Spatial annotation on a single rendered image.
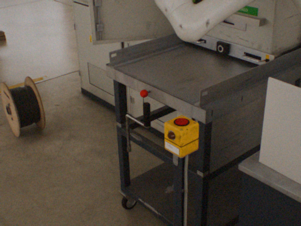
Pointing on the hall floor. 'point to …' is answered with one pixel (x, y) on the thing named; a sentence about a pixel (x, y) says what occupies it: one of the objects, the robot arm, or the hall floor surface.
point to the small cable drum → (23, 106)
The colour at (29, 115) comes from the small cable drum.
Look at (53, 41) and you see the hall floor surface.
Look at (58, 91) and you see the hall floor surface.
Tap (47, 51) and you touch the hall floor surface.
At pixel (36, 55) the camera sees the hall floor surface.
